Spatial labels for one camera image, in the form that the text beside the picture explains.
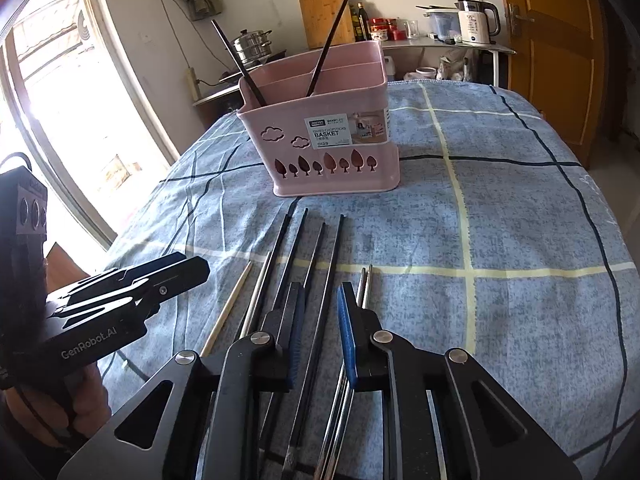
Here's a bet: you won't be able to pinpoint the silver metal chopstick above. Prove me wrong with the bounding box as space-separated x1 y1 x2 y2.
237 251 273 340

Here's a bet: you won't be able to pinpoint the blue plaid bedsheet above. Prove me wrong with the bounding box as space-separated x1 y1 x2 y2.
97 79 636 466

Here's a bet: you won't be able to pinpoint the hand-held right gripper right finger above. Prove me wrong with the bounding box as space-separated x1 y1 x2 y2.
336 282 583 480

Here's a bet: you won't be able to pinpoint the plastic bags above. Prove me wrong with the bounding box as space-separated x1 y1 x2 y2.
437 50 476 82

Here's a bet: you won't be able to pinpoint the white electric kettle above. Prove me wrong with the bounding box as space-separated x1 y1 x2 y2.
457 0 501 46

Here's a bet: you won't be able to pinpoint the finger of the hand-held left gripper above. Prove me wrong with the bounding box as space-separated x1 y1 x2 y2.
47 256 211 328
65 253 191 292

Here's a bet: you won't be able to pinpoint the low side counter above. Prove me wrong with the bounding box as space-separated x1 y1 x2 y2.
192 77 242 128

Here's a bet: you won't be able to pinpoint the bamboo cutting board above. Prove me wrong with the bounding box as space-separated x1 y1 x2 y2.
298 0 348 51

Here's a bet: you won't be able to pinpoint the wooden chopstick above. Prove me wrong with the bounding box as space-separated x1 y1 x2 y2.
200 261 252 358

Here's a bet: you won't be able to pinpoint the metal door handle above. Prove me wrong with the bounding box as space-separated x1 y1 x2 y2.
507 4 538 36

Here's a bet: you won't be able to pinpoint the steel steamer pot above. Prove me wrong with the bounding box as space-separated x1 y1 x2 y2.
234 29 273 67

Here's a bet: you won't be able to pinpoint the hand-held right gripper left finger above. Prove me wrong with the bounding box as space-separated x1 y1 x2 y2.
57 282 306 480

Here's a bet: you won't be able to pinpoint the person's left hand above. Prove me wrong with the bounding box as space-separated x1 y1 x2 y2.
47 359 113 448

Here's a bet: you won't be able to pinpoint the white window frame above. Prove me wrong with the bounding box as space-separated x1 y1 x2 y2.
0 0 183 256

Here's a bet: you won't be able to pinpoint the pink plastic chopstick basket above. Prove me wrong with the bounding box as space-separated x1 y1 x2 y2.
237 41 401 198

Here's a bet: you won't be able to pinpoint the water filter pitcher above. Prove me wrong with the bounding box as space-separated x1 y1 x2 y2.
427 9 463 43

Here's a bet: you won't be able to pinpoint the wooden door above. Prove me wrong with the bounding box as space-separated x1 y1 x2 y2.
492 0 608 168

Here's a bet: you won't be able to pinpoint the white side table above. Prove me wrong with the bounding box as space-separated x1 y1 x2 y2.
382 37 516 86

